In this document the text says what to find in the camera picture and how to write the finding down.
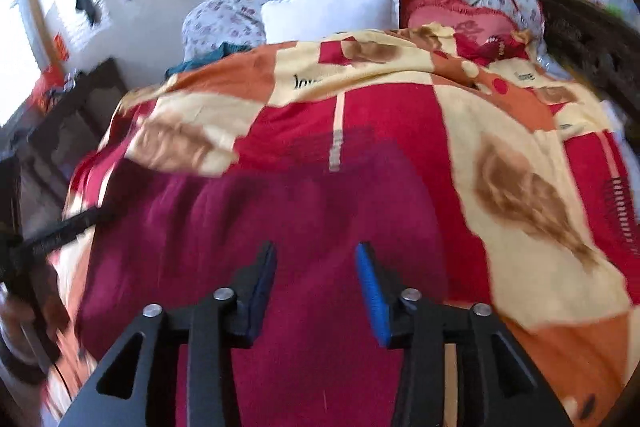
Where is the teal cloth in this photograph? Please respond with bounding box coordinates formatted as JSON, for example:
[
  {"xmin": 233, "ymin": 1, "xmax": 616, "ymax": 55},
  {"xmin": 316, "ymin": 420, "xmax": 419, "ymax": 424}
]
[{"xmin": 165, "ymin": 42, "xmax": 253, "ymax": 78}]

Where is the printed red orange blanket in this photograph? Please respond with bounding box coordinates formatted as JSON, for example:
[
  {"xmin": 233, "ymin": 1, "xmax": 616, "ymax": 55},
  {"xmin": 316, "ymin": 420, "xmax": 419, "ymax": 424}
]
[{"xmin": 42, "ymin": 23, "xmax": 640, "ymax": 427}]

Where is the dark wooden side cabinet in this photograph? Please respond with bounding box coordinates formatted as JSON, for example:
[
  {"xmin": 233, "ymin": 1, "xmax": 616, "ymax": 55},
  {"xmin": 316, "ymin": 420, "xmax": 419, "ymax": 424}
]
[{"xmin": 0, "ymin": 57, "xmax": 131, "ymax": 233}]

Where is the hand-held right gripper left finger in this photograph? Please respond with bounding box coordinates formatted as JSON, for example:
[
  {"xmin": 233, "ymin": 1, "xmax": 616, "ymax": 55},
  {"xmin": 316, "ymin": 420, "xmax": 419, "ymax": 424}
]
[{"xmin": 60, "ymin": 239, "xmax": 278, "ymax": 427}]

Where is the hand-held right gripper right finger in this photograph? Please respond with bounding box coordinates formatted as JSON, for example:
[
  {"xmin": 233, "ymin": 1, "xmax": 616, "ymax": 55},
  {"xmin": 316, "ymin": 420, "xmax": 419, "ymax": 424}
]
[{"xmin": 354, "ymin": 243, "xmax": 573, "ymax": 427}]

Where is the white pillow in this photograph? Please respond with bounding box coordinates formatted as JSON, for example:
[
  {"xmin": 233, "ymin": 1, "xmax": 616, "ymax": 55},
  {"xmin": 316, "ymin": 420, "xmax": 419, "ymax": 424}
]
[{"xmin": 261, "ymin": 0, "xmax": 401, "ymax": 44}]

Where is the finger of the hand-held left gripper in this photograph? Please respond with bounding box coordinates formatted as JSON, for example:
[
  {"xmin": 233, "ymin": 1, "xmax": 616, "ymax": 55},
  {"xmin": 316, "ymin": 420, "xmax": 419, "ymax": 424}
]
[{"xmin": 10, "ymin": 205, "xmax": 112, "ymax": 258}]

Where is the maroon fleece garment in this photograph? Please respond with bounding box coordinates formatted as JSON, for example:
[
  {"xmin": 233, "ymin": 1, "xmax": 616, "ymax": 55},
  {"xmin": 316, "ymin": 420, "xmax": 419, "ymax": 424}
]
[{"xmin": 75, "ymin": 127, "xmax": 453, "ymax": 427}]

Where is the black hanging item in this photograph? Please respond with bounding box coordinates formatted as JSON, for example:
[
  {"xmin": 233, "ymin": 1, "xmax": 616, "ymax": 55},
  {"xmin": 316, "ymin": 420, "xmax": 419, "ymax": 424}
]
[{"xmin": 75, "ymin": 0, "xmax": 103, "ymax": 28}]

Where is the red heart-shaped pillow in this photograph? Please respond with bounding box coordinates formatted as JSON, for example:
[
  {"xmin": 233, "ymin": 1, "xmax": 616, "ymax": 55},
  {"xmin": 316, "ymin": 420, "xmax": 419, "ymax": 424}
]
[{"xmin": 400, "ymin": 0, "xmax": 538, "ymax": 60}]

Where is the carved dark wooden cabinet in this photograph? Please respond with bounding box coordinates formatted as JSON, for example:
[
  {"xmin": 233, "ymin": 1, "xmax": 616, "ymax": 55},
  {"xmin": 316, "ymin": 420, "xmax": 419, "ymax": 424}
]
[{"xmin": 522, "ymin": 0, "xmax": 640, "ymax": 118}]

